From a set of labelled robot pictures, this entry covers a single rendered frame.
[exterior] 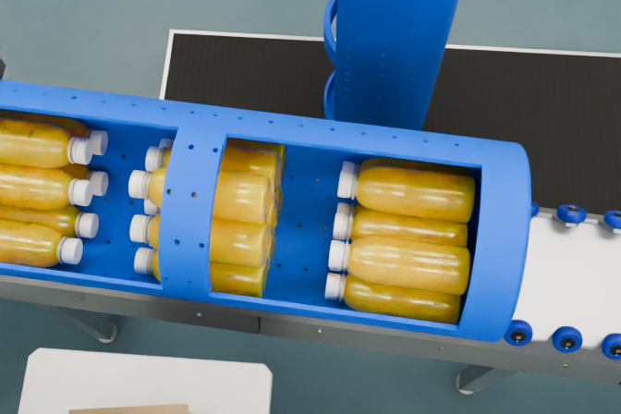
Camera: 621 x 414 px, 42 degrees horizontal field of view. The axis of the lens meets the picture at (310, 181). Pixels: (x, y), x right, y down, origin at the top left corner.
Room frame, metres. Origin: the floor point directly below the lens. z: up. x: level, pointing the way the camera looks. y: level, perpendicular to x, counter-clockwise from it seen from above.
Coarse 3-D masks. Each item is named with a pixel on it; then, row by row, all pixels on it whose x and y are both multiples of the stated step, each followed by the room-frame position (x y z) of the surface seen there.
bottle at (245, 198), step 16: (144, 176) 0.40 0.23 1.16; (160, 176) 0.39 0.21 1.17; (224, 176) 0.39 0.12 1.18; (240, 176) 0.39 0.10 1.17; (256, 176) 0.39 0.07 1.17; (144, 192) 0.37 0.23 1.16; (160, 192) 0.37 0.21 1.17; (224, 192) 0.36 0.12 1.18; (240, 192) 0.36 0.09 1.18; (256, 192) 0.36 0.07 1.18; (160, 208) 0.35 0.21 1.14; (224, 208) 0.34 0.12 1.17; (240, 208) 0.34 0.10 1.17; (256, 208) 0.34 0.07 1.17; (256, 224) 0.33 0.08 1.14
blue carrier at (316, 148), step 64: (128, 128) 0.53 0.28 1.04; (192, 128) 0.44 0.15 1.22; (256, 128) 0.44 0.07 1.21; (320, 128) 0.44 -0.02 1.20; (384, 128) 0.44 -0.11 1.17; (128, 192) 0.44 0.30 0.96; (192, 192) 0.34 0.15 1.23; (320, 192) 0.42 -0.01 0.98; (512, 192) 0.32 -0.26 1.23; (128, 256) 0.33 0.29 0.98; (192, 256) 0.27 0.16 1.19; (320, 256) 0.32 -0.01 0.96; (512, 256) 0.24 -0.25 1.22; (384, 320) 0.19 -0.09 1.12
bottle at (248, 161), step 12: (168, 156) 0.44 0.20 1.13; (228, 156) 0.43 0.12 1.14; (240, 156) 0.43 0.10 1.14; (252, 156) 0.43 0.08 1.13; (264, 156) 0.43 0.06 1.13; (276, 156) 0.43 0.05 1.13; (228, 168) 0.41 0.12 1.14; (240, 168) 0.41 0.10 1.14; (252, 168) 0.41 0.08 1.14; (264, 168) 0.41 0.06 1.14; (276, 168) 0.41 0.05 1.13; (276, 180) 0.41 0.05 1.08
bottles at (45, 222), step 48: (96, 144) 0.49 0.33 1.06; (240, 144) 0.47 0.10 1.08; (0, 192) 0.41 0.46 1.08; (48, 192) 0.41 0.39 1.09; (96, 192) 0.43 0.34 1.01; (0, 240) 0.34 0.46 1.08; (48, 240) 0.34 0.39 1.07; (432, 240) 0.30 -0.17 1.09; (240, 288) 0.25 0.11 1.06; (336, 288) 0.25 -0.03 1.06; (384, 288) 0.24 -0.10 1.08
